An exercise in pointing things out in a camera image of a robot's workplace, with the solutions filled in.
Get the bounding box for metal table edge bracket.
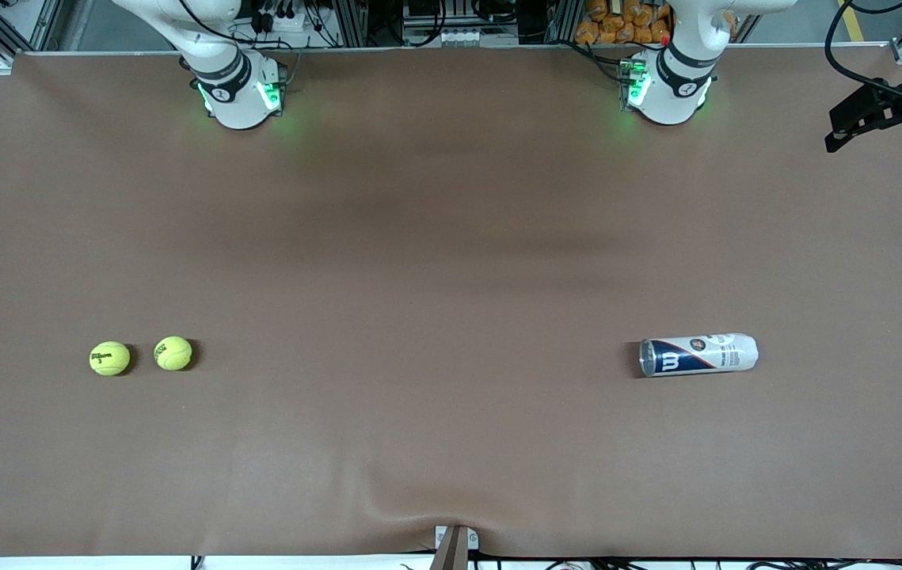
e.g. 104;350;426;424
435;525;480;552

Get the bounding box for orange packaged goods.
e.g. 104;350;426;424
575;0;675;45

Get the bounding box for yellow tennis ball faint print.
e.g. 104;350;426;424
153;336;193;372

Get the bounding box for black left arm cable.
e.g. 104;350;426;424
824;0;902;108

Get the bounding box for brown table mat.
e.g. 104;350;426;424
0;44;902;560

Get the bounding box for white power strip with plugs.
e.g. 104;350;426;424
249;0;318;34

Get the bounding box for clear tennis ball can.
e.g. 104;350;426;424
639;332;759;378

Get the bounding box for yellow tennis ball bold print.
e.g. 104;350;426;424
89;340;131;377

